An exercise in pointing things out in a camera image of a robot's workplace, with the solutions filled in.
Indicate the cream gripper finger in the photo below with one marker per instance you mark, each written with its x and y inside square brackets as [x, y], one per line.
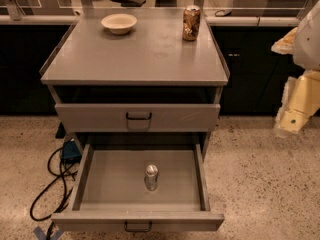
[285, 44]
[289, 123]

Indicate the blue power adapter box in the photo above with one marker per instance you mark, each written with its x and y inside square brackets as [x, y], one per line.
[70, 153]

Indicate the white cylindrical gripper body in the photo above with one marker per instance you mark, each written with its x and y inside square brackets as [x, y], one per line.
[308, 47]

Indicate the grey metal drawer cabinet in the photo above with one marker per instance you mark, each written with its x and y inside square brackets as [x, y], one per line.
[151, 64]

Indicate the gold patterned soda can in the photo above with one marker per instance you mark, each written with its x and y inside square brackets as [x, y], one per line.
[191, 22]

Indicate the silver redbull can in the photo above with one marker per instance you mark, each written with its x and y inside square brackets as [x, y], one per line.
[151, 177]

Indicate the open grey middle drawer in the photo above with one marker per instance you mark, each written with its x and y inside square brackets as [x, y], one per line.
[110, 192]

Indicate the black office chair seat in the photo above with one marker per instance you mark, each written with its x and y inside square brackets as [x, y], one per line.
[130, 3]

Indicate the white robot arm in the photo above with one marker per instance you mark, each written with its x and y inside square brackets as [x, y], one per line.
[306, 48]

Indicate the blue tape floor marker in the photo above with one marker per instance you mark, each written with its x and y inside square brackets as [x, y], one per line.
[41, 235]

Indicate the closed grey top drawer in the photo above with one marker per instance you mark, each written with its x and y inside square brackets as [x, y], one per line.
[138, 117]

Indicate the white paper bowl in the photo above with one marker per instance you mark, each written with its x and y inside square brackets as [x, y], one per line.
[119, 24]

